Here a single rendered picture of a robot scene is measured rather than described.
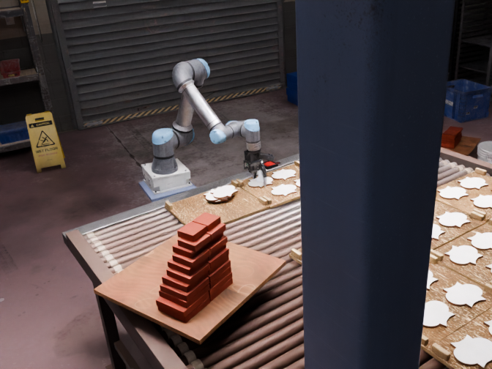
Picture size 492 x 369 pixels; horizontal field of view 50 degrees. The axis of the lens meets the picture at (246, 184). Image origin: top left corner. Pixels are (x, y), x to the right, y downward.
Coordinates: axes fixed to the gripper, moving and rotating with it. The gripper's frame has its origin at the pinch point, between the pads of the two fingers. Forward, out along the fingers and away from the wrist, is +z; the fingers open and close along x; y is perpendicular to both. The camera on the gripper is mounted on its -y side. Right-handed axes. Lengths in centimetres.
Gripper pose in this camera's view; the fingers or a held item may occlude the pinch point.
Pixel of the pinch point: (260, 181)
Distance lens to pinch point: 281.7
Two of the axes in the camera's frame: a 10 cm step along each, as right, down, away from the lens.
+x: 5.2, 3.3, -7.9
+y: -8.5, 3.0, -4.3
